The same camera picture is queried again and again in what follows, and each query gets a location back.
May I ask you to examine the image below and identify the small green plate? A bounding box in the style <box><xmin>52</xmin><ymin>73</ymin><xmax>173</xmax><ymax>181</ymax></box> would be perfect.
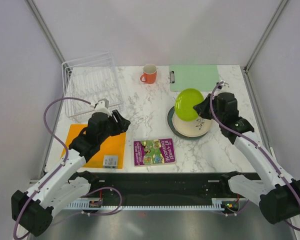
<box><xmin>174</xmin><ymin>88</ymin><xmax>204</xmax><ymax>122</ymax></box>

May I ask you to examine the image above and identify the green rimmed grey plate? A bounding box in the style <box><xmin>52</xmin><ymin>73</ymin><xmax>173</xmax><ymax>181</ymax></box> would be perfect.
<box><xmin>172</xmin><ymin>113</ymin><xmax>212</xmax><ymax>138</ymax></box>

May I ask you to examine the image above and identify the large teal plate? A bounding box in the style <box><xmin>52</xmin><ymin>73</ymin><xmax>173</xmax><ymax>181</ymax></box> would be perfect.
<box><xmin>167</xmin><ymin>107</ymin><xmax>212</xmax><ymax>139</ymax></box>

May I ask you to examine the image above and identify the dark blue plate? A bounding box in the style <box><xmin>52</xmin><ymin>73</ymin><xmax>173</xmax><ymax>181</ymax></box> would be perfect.
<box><xmin>167</xmin><ymin>107</ymin><xmax>181</xmax><ymax>137</ymax></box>

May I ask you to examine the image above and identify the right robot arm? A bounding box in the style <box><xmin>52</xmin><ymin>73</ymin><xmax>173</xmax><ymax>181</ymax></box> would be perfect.
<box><xmin>193</xmin><ymin>92</ymin><xmax>300</xmax><ymax>224</ymax></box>

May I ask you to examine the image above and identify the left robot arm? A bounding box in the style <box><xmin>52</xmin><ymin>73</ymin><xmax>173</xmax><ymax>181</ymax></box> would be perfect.
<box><xmin>11</xmin><ymin>110</ymin><xmax>131</xmax><ymax>237</ymax></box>

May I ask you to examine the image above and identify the orange cutting board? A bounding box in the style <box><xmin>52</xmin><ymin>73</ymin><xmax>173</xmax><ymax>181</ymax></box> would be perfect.
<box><xmin>65</xmin><ymin>124</ymin><xmax>126</xmax><ymax>169</ymax></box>

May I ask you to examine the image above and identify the green clipboard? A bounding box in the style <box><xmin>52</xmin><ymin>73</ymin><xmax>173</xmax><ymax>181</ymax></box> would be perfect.
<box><xmin>169</xmin><ymin>64</ymin><xmax>220</xmax><ymax>92</ymax></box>

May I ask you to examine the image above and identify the small grey box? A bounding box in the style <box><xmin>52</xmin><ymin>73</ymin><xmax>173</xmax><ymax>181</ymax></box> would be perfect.
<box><xmin>102</xmin><ymin>155</ymin><xmax>119</xmax><ymax>169</ymax></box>

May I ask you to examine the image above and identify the purple treehouse book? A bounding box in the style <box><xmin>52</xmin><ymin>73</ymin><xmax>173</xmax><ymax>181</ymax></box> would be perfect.
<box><xmin>133</xmin><ymin>138</ymin><xmax>176</xmax><ymax>167</ymax></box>

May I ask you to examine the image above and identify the orange mug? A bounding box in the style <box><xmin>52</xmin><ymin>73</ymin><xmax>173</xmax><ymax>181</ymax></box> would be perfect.
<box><xmin>140</xmin><ymin>64</ymin><xmax>158</xmax><ymax>84</ymax></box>

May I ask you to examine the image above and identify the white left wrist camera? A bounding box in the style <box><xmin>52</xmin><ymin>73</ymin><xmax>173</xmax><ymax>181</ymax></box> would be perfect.
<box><xmin>90</xmin><ymin>98</ymin><xmax>112</xmax><ymax>116</ymax></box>

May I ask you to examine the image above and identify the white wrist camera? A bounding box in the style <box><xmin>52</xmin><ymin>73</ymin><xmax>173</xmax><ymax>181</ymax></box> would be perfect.
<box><xmin>216</xmin><ymin>81</ymin><xmax>229</xmax><ymax>90</ymax></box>
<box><xmin>90</xmin><ymin>98</ymin><xmax>112</xmax><ymax>116</ymax></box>

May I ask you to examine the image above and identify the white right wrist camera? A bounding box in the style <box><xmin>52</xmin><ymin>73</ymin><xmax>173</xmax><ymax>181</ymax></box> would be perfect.
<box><xmin>216</xmin><ymin>81</ymin><xmax>229</xmax><ymax>90</ymax></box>

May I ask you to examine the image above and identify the right aluminium frame post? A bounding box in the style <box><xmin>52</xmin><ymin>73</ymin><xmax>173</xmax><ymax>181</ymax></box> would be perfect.
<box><xmin>242</xmin><ymin>0</ymin><xmax>290</xmax><ymax>75</ymax></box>

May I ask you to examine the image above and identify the aluminium frame post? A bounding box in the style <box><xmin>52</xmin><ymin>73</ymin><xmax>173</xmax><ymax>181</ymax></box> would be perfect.
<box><xmin>242</xmin><ymin>0</ymin><xmax>290</xmax><ymax>75</ymax></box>
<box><xmin>25</xmin><ymin>0</ymin><xmax>65</xmax><ymax>63</ymax></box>

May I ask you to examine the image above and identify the white wire dish rack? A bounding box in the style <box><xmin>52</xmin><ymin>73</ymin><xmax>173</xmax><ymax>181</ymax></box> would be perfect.
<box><xmin>61</xmin><ymin>51</ymin><xmax>124</xmax><ymax>111</ymax></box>

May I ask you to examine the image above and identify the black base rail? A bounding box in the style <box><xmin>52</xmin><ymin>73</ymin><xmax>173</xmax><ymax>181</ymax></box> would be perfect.
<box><xmin>67</xmin><ymin>171</ymin><xmax>260</xmax><ymax>208</ymax></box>

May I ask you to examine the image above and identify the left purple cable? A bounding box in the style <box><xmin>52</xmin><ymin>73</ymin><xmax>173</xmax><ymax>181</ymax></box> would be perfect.
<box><xmin>12</xmin><ymin>97</ymin><xmax>123</xmax><ymax>240</ymax></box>

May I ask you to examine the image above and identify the white slotted cable duct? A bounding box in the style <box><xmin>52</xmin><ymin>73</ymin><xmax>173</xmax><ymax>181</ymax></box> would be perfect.
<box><xmin>65</xmin><ymin>198</ymin><xmax>239</xmax><ymax>211</ymax></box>

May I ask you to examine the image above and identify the left aluminium frame post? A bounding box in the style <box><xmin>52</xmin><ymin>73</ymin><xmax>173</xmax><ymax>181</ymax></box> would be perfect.
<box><xmin>25</xmin><ymin>0</ymin><xmax>65</xmax><ymax>63</ymax></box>

